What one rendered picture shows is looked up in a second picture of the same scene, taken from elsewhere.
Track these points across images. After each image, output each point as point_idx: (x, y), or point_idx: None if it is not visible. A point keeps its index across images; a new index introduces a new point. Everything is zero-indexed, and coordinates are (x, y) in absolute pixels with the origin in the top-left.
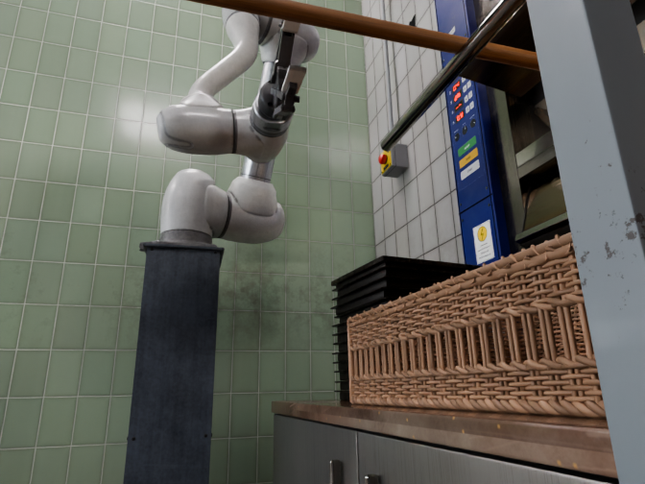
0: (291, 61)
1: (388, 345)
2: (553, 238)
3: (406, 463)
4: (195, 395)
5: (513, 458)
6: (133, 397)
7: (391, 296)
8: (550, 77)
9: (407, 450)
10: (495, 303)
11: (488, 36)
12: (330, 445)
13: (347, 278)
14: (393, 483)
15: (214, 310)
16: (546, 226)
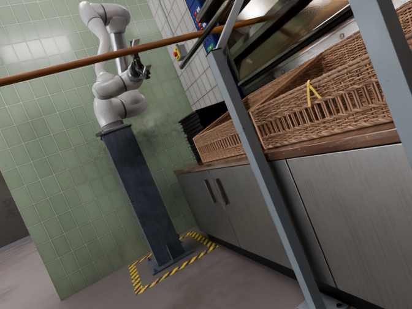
0: (122, 30)
1: (208, 144)
2: (249, 82)
3: (223, 173)
4: (146, 179)
5: (241, 164)
6: (125, 189)
7: (202, 123)
8: (225, 101)
9: (222, 170)
10: (232, 130)
11: (207, 35)
12: (202, 176)
13: (184, 119)
14: (222, 178)
15: (138, 148)
16: (246, 80)
